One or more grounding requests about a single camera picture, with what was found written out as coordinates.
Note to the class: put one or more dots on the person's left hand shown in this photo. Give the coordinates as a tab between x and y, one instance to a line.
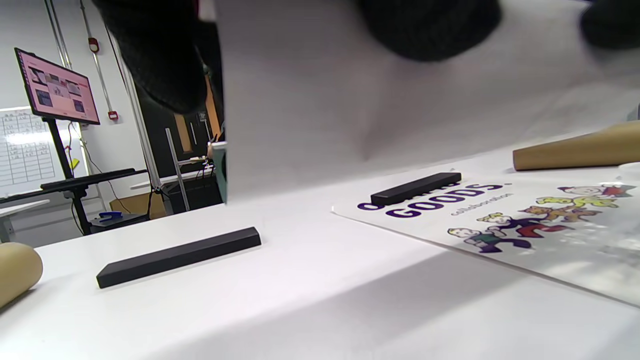
160	55

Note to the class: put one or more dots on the monitor with pink screen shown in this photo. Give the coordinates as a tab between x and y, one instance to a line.
57	89

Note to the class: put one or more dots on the silver metal pole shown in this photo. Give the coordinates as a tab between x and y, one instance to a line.
177	170

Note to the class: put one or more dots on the brown cardboard box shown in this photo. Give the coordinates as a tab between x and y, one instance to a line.
137	205

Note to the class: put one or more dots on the whiteboard with grid chart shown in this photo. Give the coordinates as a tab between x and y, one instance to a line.
25	150

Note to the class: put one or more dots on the blue stapler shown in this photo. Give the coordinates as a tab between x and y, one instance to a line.
111	216

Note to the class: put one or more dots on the long black bar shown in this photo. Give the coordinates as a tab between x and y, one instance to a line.
417	188
180	256

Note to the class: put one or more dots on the white desk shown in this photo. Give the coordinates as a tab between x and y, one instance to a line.
20	212

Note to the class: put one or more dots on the brown cardboard tube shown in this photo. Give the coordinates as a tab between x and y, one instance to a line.
580	149
15	270

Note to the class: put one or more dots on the white poster with cartoon print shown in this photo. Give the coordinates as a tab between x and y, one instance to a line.
550	235

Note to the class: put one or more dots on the white round lid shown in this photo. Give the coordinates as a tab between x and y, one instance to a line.
631	171

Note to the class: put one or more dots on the red wall alarm box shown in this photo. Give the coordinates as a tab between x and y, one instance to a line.
113	115
93	45

